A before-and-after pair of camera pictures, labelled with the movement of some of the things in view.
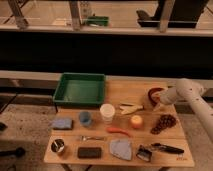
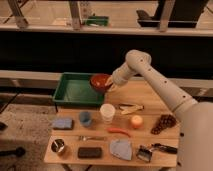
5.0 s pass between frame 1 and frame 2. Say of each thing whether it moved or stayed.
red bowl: moved
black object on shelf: stayed
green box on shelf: stayed
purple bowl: moved
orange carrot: stayed
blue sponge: stayed
